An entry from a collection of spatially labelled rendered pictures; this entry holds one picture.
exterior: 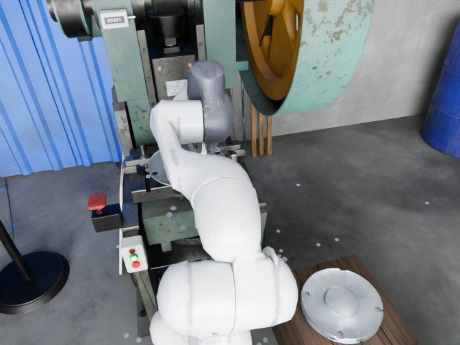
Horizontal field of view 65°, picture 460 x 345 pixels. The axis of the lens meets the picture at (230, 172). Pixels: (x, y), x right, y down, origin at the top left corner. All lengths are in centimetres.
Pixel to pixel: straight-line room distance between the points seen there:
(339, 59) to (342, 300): 86
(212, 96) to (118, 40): 45
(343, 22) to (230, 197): 58
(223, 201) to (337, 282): 102
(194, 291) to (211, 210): 12
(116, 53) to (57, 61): 137
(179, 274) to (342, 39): 70
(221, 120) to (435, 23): 265
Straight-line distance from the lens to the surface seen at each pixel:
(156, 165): 137
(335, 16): 97
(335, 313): 143
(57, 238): 239
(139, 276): 151
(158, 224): 140
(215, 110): 78
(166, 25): 122
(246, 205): 55
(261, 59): 149
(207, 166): 61
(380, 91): 325
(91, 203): 131
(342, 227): 226
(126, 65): 118
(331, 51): 100
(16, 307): 212
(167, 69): 123
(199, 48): 119
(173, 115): 77
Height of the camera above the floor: 157
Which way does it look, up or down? 38 degrees down
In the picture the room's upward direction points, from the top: 2 degrees counter-clockwise
